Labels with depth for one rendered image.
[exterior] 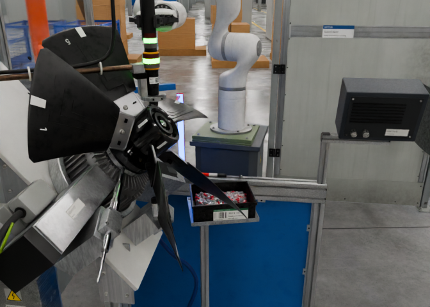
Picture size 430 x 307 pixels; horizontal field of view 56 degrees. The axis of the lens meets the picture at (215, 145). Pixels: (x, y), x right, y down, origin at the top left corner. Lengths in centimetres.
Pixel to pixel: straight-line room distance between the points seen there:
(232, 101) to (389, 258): 152
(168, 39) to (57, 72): 958
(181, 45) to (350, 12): 779
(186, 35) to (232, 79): 864
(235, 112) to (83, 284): 133
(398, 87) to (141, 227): 93
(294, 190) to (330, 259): 115
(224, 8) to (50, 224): 113
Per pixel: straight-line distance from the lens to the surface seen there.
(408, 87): 149
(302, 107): 297
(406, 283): 263
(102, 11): 913
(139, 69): 109
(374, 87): 146
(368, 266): 268
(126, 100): 110
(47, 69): 86
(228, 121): 177
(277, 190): 157
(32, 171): 107
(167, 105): 132
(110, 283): 122
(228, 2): 167
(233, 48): 172
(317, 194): 159
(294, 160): 310
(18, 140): 111
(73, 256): 92
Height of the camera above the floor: 154
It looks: 21 degrees down
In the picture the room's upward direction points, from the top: straight up
